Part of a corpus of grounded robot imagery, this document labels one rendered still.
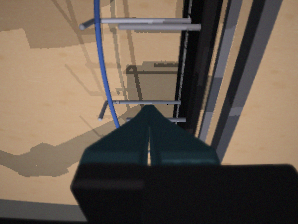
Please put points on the blue cable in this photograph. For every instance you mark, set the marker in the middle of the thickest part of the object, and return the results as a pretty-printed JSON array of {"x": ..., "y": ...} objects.
[{"x": 101, "y": 60}]

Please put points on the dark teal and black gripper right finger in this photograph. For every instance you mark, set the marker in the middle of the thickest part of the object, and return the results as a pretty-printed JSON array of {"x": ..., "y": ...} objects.
[{"x": 172, "y": 145}]

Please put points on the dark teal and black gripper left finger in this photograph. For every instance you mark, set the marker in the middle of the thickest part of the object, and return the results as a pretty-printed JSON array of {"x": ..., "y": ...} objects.
[{"x": 128, "y": 143}]

